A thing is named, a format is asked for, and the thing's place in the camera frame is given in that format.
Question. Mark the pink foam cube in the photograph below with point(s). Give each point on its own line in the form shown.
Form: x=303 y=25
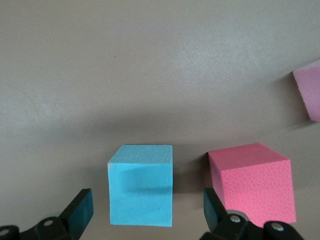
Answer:
x=310 y=92

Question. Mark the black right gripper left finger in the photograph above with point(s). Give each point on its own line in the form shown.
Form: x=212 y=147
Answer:
x=77 y=215

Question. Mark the red foam cube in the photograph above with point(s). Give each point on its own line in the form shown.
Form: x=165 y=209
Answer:
x=257 y=185

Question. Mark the blue foam cube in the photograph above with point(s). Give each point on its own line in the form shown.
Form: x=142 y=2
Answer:
x=141 y=192

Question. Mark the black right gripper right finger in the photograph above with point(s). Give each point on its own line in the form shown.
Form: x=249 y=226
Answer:
x=215 y=212

